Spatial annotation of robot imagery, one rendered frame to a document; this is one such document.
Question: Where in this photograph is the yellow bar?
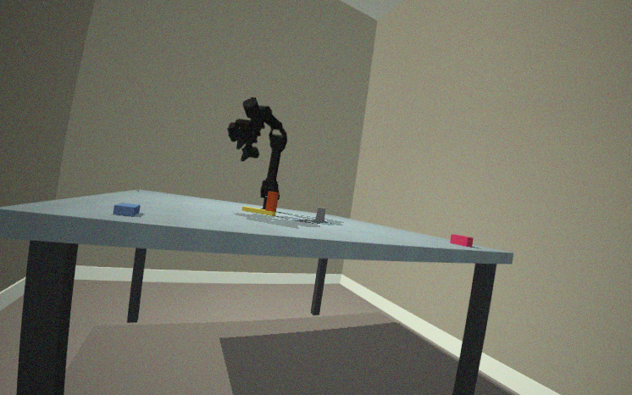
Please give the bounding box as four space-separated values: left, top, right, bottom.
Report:
242 191 279 216

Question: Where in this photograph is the blue rectangular block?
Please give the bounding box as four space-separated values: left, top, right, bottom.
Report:
113 203 141 216

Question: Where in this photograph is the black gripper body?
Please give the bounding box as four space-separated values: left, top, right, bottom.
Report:
234 119 261 158

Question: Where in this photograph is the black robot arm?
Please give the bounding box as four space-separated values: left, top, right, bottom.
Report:
228 97 287 210

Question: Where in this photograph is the red rectangular block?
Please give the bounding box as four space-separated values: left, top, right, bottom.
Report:
450 234 473 247

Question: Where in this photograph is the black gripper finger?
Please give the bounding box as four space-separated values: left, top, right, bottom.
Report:
241 148 256 161
236 128 252 150

